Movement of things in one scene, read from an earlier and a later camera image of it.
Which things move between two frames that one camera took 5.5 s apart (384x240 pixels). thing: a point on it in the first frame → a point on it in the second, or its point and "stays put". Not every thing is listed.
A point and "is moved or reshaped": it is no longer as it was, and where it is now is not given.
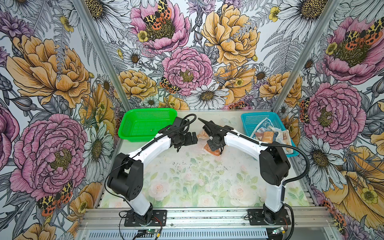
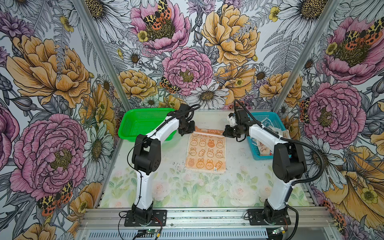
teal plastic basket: (250, 121) stays put
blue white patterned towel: (265, 123) stays put
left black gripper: (189, 139) → (191, 128)
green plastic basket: (143, 124) stays put
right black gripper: (212, 147) → (228, 132)
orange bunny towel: (204, 137) is moved or reshaped
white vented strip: (127, 234) stays put
